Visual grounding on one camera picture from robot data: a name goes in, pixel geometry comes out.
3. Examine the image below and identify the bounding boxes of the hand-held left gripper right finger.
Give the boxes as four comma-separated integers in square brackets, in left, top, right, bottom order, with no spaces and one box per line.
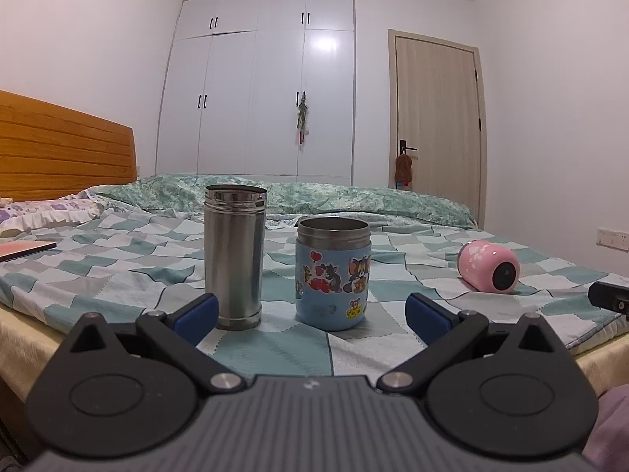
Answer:
[376,293,568,395]

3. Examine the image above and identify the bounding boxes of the wooden door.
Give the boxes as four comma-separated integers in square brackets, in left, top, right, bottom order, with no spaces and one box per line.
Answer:
[388,29,487,229]

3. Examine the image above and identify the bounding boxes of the purple floral pillow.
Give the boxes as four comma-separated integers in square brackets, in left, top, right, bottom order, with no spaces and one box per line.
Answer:
[0,191,106,237]

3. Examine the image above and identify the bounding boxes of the white wall socket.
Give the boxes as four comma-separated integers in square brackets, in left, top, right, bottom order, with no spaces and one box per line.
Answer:
[596,227,629,251]

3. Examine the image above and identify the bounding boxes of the pink cup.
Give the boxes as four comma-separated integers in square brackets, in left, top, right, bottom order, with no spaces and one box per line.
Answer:
[457,240,522,295]

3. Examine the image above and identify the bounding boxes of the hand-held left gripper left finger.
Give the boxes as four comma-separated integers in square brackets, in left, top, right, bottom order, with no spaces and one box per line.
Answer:
[60,293,248,395]

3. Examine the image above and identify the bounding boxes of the tall stainless steel cup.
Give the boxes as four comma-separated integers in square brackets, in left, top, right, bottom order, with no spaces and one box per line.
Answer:
[204,183,269,331]

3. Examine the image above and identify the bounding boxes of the blue cartoon sticker cup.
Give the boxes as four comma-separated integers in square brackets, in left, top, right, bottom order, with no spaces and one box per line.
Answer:
[295,216,372,332]

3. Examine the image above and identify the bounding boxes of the white wardrobe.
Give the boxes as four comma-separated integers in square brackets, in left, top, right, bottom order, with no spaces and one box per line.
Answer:
[155,0,356,186]

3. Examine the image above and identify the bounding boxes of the hanging tassel ornament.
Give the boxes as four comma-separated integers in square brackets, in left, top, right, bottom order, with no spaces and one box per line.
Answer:
[294,92,312,147]

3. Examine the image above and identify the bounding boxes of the checkered bed sheet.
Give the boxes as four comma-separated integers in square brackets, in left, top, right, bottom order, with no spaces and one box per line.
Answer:
[0,205,629,379]

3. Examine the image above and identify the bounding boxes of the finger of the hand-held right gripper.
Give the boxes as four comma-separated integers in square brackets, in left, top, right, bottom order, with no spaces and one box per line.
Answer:
[588,280,629,313]

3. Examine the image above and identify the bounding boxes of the wooden headboard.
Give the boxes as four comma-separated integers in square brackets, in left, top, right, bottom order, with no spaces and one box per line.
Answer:
[0,89,137,203]

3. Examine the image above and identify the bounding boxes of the pink notebook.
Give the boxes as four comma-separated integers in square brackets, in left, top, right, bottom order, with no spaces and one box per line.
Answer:
[0,240,58,263]

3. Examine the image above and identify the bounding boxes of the green floral quilt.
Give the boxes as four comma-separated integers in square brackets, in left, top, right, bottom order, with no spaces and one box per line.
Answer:
[96,173,477,229]

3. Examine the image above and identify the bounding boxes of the brown hanging cloth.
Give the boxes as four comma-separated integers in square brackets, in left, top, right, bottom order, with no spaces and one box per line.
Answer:
[394,153,414,190]

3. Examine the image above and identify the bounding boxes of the pink cloth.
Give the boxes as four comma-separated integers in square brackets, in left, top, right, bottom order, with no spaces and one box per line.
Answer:
[582,386,629,472]

